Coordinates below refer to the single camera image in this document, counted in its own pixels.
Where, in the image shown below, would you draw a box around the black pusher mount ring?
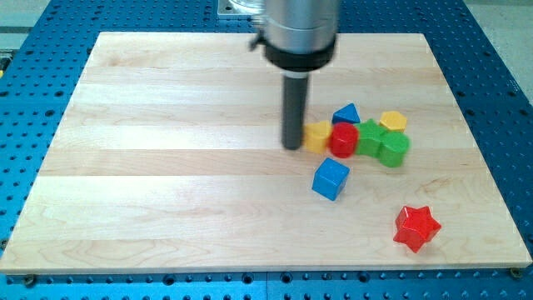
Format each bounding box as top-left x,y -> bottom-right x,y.
263,36 -> 336,73

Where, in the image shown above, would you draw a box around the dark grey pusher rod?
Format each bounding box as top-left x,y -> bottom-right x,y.
281,75 -> 308,150

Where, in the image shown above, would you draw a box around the yellow heart block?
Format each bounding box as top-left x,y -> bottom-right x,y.
303,121 -> 332,154

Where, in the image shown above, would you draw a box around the red cylinder block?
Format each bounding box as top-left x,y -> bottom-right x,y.
329,122 -> 359,158

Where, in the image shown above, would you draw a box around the green star block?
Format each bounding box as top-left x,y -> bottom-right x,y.
355,119 -> 387,158

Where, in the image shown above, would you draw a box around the green cylinder block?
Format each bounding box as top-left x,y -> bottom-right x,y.
377,132 -> 411,168

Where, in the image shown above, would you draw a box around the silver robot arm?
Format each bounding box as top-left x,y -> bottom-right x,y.
249,0 -> 340,150

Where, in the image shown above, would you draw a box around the blue triangle block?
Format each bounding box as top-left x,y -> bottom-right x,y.
331,103 -> 361,124

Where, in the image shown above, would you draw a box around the yellow hexagon block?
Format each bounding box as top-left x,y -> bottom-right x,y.
379,111 -> 407,133

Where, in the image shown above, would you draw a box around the blue cube block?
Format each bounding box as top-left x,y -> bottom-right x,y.
311,157 -> 351,201

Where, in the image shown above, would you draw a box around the light wooden board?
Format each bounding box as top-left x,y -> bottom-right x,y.
1,32 -> 531,274

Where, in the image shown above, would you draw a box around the red star block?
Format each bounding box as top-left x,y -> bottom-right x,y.
393,206 -> 441,253

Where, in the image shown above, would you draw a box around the blue perforated table plate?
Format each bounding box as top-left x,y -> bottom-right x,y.
1,1 -> 532,299

